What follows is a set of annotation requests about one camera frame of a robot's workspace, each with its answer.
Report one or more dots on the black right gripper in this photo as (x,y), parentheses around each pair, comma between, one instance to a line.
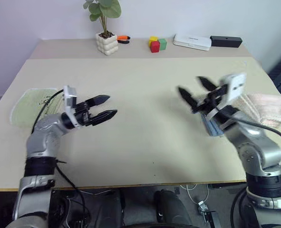
(211,102)

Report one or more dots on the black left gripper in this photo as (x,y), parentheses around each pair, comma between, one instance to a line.
(84,114)

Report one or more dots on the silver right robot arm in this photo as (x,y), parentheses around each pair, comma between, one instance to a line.
(254,140)

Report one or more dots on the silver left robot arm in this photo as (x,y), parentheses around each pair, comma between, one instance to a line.
(45,140)

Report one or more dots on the blue cloth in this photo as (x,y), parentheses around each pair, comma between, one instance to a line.
(212,129)

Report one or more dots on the pink towel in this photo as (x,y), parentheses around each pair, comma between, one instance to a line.
(268,107)

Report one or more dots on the flat white box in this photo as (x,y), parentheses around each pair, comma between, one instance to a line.
(192,41)

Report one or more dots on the long black box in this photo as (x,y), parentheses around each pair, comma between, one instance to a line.
(225,41)

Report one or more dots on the green block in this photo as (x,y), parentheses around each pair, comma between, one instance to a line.
(163,44)

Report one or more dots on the red block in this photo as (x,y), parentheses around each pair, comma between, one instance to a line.
(155,47)

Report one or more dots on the white bubbly plant pot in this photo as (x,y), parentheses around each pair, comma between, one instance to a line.
(107,45)

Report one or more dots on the yellow block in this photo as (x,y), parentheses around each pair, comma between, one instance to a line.
(153,39)

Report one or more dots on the green leafy plant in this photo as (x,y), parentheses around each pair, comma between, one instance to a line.
(104,9)

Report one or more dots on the small metal clamp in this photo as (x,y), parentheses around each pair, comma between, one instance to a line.
(203,209)

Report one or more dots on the dark rounded shape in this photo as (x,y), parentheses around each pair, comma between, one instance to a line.
(171,206)

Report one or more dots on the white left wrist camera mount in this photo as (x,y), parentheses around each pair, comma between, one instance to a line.
(69,101)

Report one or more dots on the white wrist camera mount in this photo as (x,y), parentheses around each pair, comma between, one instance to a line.
(69,101)
(236,85)

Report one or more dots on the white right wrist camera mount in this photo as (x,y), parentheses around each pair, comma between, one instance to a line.
(236,85)

